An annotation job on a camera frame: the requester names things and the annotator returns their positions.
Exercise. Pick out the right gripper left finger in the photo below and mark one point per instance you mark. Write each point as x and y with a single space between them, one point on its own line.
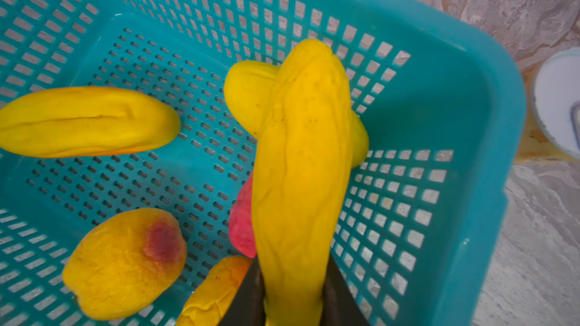
247 308

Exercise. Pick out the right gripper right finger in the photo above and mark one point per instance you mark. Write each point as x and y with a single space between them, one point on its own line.
339 306

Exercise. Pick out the yellow lemon fruit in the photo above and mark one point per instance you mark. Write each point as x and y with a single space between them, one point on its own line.
211 300

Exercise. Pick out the pink red fruit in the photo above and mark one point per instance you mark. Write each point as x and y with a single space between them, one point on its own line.
241 232

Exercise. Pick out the peach fruit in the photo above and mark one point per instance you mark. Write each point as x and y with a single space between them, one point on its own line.
126 263

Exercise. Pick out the yellow banana fruit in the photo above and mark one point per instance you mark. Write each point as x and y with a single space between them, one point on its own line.
301 173

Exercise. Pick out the smooth yellow mango fruit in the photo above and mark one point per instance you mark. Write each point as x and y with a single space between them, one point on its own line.
249 95

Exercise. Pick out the ridged yellow-orange fruit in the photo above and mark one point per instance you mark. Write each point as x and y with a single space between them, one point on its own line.
86 121

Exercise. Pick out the teal plastic basket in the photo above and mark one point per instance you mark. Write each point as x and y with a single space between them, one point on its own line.
443 103

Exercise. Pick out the yellow drink can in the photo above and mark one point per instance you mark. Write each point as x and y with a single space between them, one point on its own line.
551 130

